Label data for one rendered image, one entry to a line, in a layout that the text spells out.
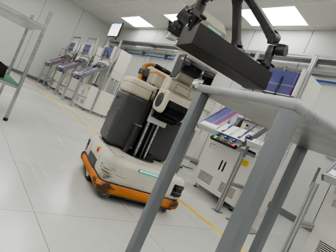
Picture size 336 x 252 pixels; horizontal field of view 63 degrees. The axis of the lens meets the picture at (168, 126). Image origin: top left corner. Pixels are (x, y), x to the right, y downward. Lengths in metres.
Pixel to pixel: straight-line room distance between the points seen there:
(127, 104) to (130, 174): 0.52
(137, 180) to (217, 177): 1.58
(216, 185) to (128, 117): 1.57
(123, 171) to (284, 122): 1.23
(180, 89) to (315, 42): 3.76
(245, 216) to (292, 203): 3.87
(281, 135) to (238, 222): 0.24
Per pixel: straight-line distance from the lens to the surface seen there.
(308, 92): 3.52
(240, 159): 2.75
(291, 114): 0.72
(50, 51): 10.68
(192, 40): 1.43
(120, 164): 1.75
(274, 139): 0.72
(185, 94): 1.90
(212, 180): 3.28
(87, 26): 11.05
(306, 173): 4.57
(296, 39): 5.54
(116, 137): 2.04
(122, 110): 2.01
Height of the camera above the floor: 0.63
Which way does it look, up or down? 1 degrees down
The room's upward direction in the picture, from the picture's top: 24 degrees clockwise
